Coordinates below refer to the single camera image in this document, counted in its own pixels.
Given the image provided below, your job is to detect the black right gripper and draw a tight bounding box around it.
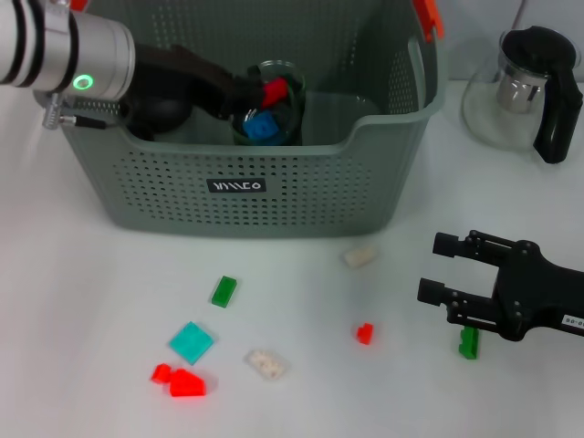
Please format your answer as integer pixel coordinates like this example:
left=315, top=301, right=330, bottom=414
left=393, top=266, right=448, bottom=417
left=416, top=230, right=584, bottom=342

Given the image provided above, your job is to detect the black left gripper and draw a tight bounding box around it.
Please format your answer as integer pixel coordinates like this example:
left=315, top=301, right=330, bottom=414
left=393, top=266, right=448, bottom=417
left=131, top=42, right=267, bottom=121

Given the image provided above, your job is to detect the dark red curved brick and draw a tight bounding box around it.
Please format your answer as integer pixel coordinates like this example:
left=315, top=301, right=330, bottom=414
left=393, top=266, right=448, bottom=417
left=262, top=76, right=290, bottom=110

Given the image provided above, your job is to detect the blue square brick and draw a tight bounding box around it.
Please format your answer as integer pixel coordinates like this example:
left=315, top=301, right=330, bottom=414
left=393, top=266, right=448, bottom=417
left=241, top=111, right=280, bottom=143

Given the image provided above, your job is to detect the green stepped brick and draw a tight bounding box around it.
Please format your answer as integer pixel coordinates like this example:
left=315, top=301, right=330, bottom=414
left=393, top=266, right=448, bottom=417
left=458, top=326, right=481, bottom=360

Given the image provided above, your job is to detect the white brick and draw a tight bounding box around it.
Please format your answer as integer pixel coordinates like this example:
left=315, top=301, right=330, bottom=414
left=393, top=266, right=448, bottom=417
left=342, top=245, right=379, bottom=269
left=245, top=349, right=290, bottom=381

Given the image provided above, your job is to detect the teal square brick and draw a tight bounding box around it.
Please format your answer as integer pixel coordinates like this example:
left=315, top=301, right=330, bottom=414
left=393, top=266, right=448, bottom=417
left=169, top=321, right=215, bottom=366

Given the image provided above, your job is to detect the red slope brick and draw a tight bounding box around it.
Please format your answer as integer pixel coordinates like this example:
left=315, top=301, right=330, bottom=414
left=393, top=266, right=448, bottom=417
left=169, top=368, right=207, bottom=399

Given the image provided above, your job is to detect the grey perforated storage bin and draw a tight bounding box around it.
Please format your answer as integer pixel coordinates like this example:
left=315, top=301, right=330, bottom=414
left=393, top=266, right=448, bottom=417
left=58, top=0, right=451, bottom=241

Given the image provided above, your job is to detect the black clay teapot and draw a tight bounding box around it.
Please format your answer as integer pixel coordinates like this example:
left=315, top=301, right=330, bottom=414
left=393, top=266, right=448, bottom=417
left=125, top=84, right=193, bottom=134

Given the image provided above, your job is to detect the thin dark arm cable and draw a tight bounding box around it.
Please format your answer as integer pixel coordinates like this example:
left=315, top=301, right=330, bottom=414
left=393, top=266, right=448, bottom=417
left=58, top=99, right=130, bottom=130

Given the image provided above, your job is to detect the glass pitcher black handle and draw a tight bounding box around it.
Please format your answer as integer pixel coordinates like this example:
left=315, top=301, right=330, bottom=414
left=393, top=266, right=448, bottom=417
left=461, top=26, right=584, bottom=165

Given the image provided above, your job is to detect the silver spring cable plug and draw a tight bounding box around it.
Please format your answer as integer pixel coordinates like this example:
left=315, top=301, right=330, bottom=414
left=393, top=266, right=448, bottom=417
left=41, top=92, right=64, bottom=131

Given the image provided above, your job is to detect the thin grey background cable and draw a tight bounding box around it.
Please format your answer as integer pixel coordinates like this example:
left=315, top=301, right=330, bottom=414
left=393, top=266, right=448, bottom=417
left=513, top=0, right=529, bottom=32

